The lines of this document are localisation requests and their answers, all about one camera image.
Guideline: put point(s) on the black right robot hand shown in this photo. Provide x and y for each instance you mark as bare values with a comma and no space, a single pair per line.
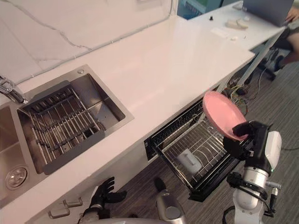
259,144

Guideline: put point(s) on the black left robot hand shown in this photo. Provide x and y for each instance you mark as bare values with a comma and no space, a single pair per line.
100,193

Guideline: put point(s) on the pink plate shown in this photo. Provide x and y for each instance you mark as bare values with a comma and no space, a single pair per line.
219,112

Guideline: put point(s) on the white cup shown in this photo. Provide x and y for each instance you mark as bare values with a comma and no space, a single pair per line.
189,162

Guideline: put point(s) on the metal sink drain rack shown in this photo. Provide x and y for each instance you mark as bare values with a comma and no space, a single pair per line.
60,121

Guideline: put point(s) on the black dishwasher drawer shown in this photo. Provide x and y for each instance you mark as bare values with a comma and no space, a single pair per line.
163,140

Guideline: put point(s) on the round sink drain strainer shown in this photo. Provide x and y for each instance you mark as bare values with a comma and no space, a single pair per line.
16,177

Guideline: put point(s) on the stainless steel sink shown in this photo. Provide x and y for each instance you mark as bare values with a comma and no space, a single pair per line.
14,140

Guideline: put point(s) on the round sink knob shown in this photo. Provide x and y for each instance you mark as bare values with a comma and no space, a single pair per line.
80,70

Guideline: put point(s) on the grey robot torso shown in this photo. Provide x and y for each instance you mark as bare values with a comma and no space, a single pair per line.
121,221

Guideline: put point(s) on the silver robot leg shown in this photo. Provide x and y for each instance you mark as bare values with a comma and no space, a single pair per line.
169,205

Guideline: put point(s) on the white desk leg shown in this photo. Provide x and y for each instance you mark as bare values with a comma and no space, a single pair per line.
251,67

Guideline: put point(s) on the black office chair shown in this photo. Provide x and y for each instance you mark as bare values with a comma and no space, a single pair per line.
276,58

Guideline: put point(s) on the person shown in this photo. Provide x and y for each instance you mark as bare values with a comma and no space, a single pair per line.
293,35

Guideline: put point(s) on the flat white strip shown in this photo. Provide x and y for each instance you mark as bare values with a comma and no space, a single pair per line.
219,32

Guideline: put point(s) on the white curved plastic part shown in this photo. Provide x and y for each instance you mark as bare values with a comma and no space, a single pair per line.
237,24

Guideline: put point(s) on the grey laptop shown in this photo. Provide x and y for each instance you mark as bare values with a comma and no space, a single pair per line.
266,11

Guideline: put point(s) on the person's hand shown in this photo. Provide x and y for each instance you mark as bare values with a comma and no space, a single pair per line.
293,15

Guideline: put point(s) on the chrome faucet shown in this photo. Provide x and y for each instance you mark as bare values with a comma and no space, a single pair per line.
10,91

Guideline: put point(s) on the teal cabinet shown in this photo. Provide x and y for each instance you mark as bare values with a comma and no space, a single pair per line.
194,8

